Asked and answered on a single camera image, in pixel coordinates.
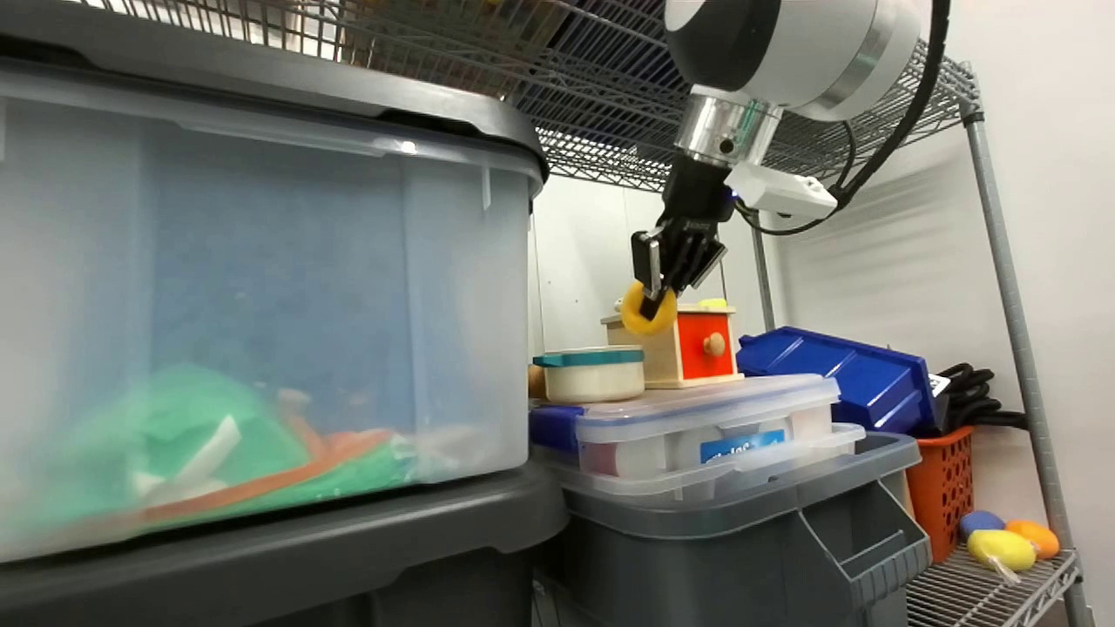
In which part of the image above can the red wooden drawer box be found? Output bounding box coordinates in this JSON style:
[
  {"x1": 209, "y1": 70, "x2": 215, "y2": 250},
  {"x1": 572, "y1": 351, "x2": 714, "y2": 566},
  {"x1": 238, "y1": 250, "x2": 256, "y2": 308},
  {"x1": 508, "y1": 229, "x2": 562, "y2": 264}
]
[{"x1": 602, "y1": 308, "x2": 737, "y2": 389}]

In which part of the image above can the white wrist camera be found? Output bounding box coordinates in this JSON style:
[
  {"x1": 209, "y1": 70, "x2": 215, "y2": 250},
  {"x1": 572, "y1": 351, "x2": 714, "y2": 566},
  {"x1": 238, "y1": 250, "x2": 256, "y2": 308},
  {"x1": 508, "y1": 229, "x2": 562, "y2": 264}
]
[{"x1": 728, "y1": 164, "x2": 837, "y2": 218}]

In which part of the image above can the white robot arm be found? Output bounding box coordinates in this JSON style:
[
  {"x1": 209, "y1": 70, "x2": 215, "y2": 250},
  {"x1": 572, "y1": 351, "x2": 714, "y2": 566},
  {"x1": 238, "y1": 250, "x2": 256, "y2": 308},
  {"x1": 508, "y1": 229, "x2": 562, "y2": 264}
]
[{"x1": 620, "y1": 0, "x2": 950, "y2": 333}]

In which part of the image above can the blue plush toy on shelf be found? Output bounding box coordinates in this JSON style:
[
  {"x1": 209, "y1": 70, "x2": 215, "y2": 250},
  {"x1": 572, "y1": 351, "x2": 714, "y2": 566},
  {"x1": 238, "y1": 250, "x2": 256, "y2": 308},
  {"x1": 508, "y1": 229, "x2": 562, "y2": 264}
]
[{"x1": 958, "y1": 510, "x2": 1008, "y2": 539}]

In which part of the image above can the yellow plush toy on shelf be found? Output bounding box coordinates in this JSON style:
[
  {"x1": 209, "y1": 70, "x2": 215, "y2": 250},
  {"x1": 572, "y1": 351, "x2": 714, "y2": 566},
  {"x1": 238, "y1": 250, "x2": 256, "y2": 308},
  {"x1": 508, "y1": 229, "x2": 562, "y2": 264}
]
[{"x1": 965, "y1": 528, "x2": 1037, "y2": 583}]

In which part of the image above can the orange mesh basket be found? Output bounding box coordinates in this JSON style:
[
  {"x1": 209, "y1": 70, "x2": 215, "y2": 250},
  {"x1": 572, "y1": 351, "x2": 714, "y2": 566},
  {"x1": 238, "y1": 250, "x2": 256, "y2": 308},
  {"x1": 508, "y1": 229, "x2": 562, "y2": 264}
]
[{"x1": 904, "y1": 430, "x2": 974, "y2": 562}]

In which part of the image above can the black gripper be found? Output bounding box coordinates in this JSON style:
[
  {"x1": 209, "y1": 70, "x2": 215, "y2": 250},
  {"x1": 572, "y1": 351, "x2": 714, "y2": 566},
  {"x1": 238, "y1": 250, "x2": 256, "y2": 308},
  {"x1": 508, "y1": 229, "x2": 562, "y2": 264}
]
[{"x1": 629, "y1": 157, "x2": 730, "y2": 321}]

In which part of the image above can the clear flat plastic container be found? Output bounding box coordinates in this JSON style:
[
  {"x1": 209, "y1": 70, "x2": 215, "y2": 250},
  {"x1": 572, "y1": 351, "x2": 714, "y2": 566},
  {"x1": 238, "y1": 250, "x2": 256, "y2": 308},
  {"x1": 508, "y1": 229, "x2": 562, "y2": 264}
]
[{"x1": 530, "y1": 372, "x2": 867, "y2": 503}]

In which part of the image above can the brown bread plush toy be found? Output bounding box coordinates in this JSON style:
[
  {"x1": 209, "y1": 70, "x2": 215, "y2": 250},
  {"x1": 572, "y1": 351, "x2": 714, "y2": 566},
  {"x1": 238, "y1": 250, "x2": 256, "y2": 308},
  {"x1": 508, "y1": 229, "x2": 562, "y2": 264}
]
[{"x1": 530, "y1": 367, "x2": 546, "y2": 402}]

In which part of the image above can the large clear storage tote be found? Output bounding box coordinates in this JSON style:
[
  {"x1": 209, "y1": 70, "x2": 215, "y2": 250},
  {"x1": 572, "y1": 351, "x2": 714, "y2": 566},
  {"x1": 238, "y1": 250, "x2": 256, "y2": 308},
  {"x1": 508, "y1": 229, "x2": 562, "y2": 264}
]
[{"x1": 0, "y1": 34, "x2": 546, "y2": 562}]

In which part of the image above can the orange plush toy on shelf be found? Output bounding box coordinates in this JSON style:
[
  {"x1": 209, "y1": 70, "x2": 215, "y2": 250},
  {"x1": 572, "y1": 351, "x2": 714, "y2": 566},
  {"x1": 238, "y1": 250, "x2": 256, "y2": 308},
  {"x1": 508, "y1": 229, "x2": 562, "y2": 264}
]
[{"x1": 1008, "y1": 518, "x2": 1062, "y2": 562}]

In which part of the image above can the white bowl teal lid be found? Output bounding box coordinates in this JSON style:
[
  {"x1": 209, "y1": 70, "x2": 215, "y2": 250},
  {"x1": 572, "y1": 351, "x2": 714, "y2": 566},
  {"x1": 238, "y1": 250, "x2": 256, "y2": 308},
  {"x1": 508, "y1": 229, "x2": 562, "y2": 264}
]
[{"x1": 537, "y1": 344, "x2": 644, "y2": 403}]

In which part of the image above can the yellow round plush toy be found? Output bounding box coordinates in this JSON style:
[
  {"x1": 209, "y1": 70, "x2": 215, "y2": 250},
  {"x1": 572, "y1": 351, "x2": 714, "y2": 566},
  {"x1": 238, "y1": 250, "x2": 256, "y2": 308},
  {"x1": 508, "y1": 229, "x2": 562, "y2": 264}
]
[{"x1": 620, "y1": 282, "x2": 676, "y2": 338}]

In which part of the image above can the blue plastic bin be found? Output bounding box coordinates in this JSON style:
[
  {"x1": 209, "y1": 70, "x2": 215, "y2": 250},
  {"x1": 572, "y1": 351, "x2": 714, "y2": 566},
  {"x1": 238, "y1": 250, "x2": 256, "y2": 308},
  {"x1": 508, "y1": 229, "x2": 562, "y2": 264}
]
[{"x1": 735, "y1": 329, "x2": 937, "y2": 435}]

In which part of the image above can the large grey lower tote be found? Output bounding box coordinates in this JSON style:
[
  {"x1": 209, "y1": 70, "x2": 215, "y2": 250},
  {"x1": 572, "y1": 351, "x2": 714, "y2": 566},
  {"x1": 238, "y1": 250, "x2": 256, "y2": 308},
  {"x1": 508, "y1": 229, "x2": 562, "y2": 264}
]
[{"x1": 0, "y1": 464, "x2": 568, "y2": 627}]

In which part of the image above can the yellow banana toy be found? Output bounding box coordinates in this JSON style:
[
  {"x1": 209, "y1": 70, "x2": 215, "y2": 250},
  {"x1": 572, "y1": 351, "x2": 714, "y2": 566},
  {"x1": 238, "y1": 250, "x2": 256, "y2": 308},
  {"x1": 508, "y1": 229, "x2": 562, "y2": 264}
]
[{"x1": 698, "y1": 295, "x2": 730, "y2": 311}]

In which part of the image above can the wire shelf rack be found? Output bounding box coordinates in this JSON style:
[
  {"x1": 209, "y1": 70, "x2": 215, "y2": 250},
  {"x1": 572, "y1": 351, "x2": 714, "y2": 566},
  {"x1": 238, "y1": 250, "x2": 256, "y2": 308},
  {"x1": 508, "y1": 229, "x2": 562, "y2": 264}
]
[{"x1": 67, "y1": 0, "x2": 1096, "y2": 627}]

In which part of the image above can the black cable bundle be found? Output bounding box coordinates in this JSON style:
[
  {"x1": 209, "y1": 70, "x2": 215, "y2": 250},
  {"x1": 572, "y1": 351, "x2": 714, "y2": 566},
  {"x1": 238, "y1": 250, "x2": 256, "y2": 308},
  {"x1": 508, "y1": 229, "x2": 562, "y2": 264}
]
[{"x1": 925, "y1": 359, "x2": 1032, "y2": 435}]

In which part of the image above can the grey storage bin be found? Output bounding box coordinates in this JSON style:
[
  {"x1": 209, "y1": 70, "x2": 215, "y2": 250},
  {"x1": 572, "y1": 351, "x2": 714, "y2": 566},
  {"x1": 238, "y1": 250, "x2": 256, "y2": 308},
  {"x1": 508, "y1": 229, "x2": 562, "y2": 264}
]
[{"x1": 540, "y1": 435, "x2": 929, "y2": 627}]

